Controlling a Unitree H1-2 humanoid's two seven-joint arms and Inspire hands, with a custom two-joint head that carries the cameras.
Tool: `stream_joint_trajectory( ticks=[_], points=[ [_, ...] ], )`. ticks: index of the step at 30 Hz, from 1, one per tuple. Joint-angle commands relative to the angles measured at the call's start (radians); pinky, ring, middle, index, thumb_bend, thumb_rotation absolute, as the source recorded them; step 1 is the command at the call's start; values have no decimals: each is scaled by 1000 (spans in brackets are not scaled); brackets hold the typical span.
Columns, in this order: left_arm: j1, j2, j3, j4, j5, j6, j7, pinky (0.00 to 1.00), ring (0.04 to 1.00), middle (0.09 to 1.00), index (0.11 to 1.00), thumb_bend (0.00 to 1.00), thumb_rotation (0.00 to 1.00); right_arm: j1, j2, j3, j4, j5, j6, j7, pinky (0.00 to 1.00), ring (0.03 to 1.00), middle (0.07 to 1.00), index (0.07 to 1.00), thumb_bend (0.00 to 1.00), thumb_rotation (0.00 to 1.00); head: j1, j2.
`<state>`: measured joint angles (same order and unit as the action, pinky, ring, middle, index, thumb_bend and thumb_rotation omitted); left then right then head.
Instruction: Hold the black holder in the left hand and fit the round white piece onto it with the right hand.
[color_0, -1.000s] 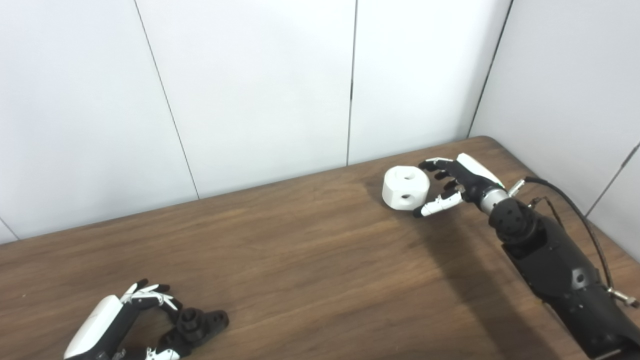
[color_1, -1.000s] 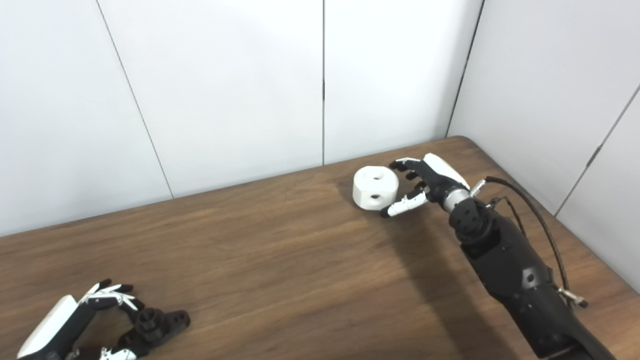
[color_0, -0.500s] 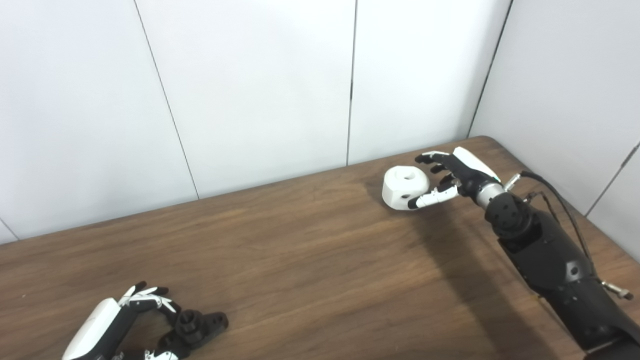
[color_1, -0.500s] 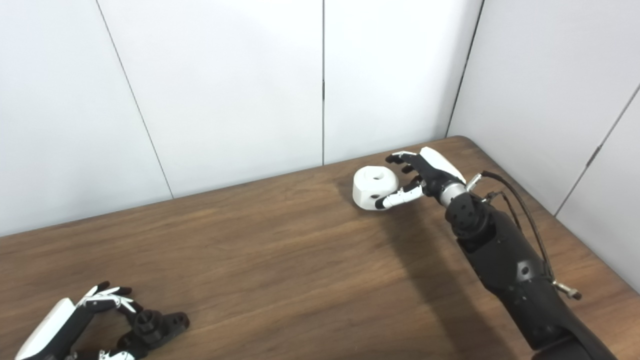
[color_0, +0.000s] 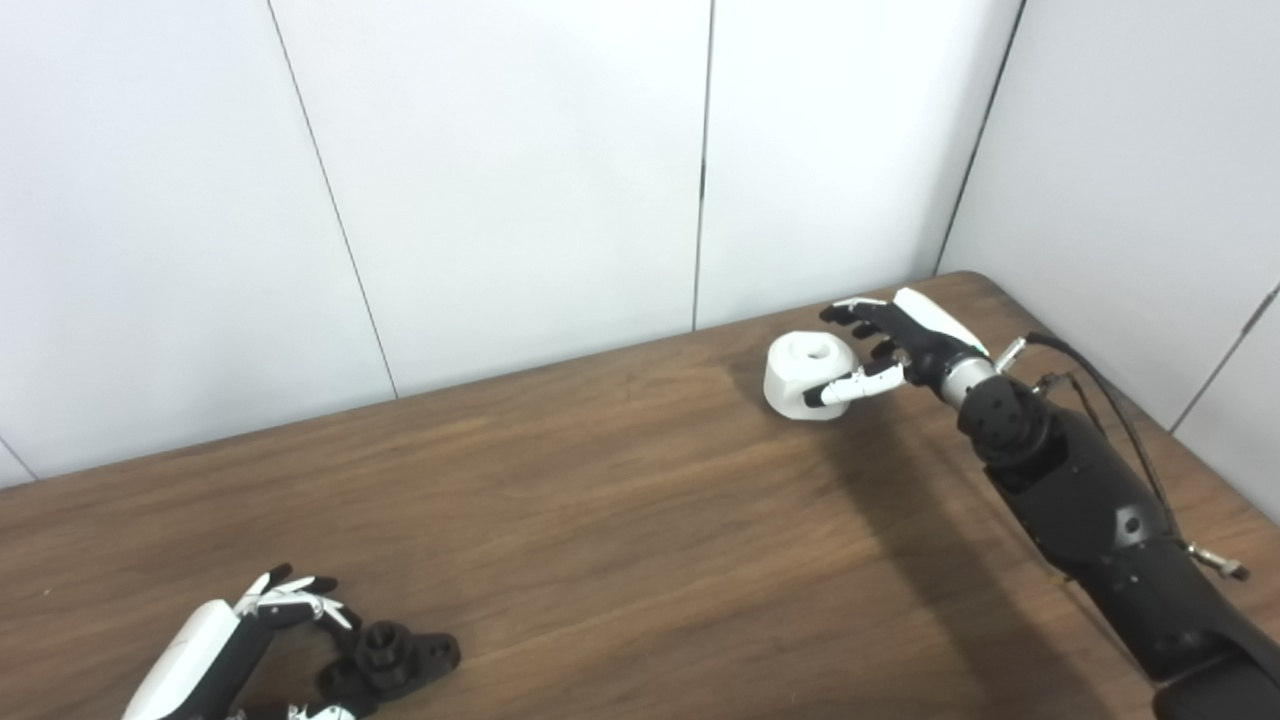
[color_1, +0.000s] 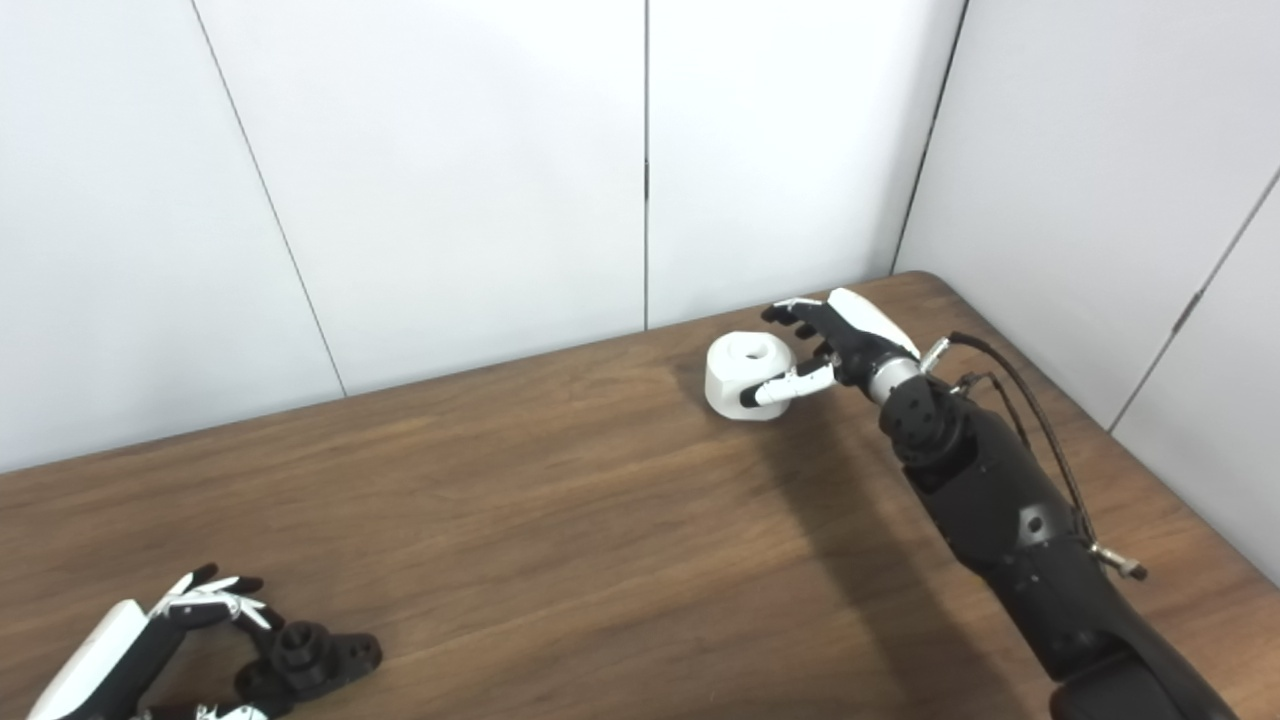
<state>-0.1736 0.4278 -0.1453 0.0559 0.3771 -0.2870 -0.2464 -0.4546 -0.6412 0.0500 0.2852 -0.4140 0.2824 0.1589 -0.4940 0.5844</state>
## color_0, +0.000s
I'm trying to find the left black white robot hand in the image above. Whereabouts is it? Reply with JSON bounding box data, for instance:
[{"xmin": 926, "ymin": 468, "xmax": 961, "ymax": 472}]
[{"xmin": 120, "ymin": 562, "xmax": 378, "ymax": 720}]

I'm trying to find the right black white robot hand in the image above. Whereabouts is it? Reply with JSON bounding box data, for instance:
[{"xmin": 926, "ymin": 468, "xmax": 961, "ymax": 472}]
[{"xmin": 803, "ymin": 287, "xmax": 993, "ymax": 409}]

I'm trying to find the round white plastic piece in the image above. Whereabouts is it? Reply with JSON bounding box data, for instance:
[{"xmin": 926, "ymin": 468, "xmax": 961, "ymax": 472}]
[{"xmin": 763, "ymin": 332, "xmax": 861, "ymax": 422}]

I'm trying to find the black plastic holder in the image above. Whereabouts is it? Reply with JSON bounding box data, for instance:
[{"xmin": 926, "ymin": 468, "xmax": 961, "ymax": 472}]
[{"xmin": 317, "ymin": 620, "xmax": 462, "ymax": 706}]

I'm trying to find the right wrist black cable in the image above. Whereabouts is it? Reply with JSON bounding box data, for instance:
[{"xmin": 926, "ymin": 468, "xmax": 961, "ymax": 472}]
[{"xmin": 995, "ymin": 332, "xmax": 1253, "ymax": 583}]

